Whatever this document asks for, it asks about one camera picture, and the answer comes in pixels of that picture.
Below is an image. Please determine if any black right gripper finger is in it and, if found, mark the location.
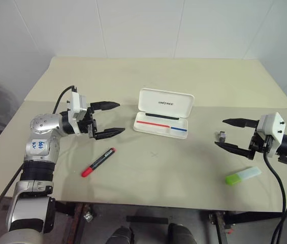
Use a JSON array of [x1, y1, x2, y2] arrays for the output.
[[222, 117, 260, 128], [214, 141, 251, 160]]

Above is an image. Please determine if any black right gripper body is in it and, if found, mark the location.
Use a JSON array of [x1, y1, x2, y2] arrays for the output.
[[247, 127, 274, 161]]

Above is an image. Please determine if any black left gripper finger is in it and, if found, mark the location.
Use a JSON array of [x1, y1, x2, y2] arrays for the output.
[[90, 101, 121, 111], [94, 127, 126, 141]]

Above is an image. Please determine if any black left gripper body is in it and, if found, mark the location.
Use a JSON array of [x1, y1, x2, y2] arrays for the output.
[[77, 106, 99, 139]]

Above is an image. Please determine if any small grey black block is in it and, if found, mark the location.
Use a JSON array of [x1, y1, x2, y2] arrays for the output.
[[217, 130, 228, 143]]

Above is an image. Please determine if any white open pencil case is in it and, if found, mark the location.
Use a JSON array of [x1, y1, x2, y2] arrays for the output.
[[133, 87, 195, 140]]

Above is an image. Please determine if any green capped translucent eraser box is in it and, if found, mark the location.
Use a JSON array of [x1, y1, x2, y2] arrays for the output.
[[225, 166, 263, 186]]

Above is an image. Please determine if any red and black marker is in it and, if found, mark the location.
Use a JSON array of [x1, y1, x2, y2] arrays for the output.
[[81, 147, 117, 178]]

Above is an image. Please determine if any flat black bar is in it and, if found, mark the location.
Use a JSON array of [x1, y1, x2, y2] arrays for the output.
[[126, 215, 169, 225]]

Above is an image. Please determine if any rusty metal table leg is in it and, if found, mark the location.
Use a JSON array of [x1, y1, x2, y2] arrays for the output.
[[66, 202, 86, 244]]

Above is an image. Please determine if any dark rounded shape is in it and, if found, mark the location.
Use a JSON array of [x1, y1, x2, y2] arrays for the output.
[[106, 225, 135, 244], [168, 223, 198, 244]]

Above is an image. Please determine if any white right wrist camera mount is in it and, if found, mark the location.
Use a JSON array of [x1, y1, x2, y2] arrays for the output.
[[257, 111, 285, 155]]

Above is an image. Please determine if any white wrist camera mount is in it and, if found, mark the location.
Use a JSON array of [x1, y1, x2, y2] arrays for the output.
[[257, 111, 285, 155], [67, 91, 88, 120]]

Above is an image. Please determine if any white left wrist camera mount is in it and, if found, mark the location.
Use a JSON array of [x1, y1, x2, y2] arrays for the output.
[[67, 91, 88, 120]]

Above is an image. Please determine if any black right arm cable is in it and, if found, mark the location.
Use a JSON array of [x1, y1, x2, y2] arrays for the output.
[[262, 149, 287, 244]]

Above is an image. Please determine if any black metal table frame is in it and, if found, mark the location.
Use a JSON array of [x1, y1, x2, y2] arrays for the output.
[[208, 210, 286, 244]]

